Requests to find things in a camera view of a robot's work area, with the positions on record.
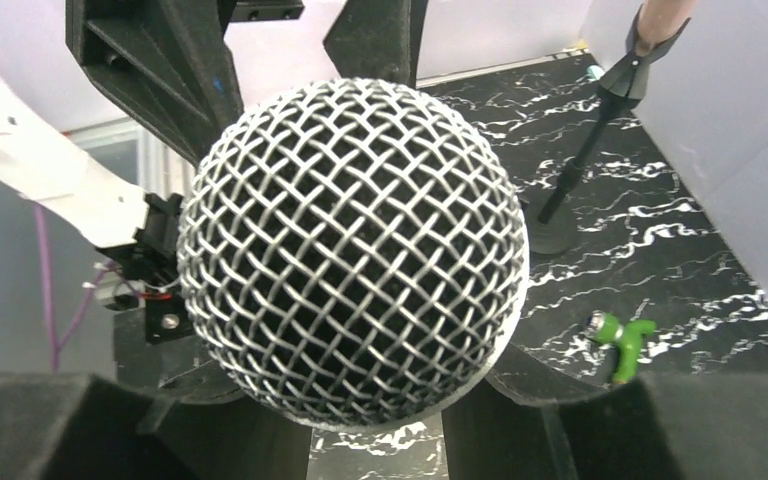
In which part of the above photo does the pink microphone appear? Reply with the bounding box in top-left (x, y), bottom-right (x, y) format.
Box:
top-left (634, 0), bottom-right (697, 56)

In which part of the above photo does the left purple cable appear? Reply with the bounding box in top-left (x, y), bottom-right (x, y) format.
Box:
top-left (32, 201), bottom-right (120, 372)

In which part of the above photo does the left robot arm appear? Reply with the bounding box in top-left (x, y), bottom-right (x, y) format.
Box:
top-left (0, 1), bottom-right (427, 344)

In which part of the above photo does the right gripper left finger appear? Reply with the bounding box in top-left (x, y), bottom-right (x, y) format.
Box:
top-left (0, 374), bottom-right (311, 479)

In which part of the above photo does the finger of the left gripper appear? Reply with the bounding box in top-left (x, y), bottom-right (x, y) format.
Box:
top-left (323, 0), bottom-right (428, 88)
top-left (65, 0), bottom-right (244, 165)

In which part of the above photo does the red glitter microphone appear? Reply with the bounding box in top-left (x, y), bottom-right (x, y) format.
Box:
top-left (177, 78), bottom-right (530, 432)

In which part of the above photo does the black round base clip stand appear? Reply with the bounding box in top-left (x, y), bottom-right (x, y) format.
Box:
top-left (522, 6), bottom-right (691, 257)

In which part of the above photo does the green hose splitter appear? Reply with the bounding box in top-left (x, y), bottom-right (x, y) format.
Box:
top-left (584, 310), bottom-right (656, 385)

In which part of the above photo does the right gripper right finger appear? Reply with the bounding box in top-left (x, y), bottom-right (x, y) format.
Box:
top-left (442, 348), bottom-right (768, 479)

